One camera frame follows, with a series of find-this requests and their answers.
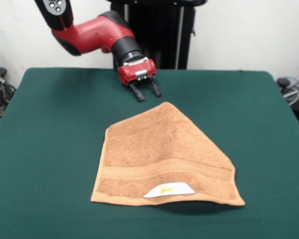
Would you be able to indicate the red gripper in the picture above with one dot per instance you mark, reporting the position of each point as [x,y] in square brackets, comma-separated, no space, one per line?
[134,73]

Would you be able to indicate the orange terry towel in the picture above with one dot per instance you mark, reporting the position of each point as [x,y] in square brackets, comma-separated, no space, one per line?
[152,149]

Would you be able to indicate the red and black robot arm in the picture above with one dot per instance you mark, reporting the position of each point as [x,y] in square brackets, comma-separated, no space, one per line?
[89,35]

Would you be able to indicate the dark green table cloth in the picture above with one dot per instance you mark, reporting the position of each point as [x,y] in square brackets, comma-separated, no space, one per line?
[52,149]

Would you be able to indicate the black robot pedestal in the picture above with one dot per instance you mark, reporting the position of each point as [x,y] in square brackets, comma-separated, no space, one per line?
[164,37]

